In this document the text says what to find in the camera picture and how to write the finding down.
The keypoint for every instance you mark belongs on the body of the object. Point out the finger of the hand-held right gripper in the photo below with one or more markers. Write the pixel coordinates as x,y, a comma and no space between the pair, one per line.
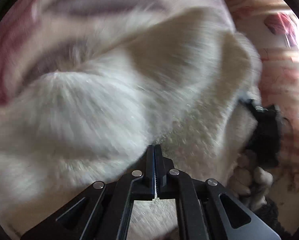
252,106

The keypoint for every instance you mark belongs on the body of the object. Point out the white fluffy towel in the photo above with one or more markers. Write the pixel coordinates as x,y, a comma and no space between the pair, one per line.
114,110

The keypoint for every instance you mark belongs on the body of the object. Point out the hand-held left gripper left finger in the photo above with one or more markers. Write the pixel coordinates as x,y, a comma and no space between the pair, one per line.
150,170

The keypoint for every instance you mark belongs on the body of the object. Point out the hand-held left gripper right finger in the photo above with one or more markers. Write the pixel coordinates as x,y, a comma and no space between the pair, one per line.
159,170

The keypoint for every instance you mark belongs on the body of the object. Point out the floral blanket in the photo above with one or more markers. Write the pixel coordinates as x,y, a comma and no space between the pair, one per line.
72,12

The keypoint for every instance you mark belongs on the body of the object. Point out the person's right hand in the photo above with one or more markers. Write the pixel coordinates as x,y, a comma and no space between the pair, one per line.
247,177

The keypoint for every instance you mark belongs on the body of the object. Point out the red curtain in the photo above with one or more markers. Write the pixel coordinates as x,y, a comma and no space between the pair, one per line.
280,25

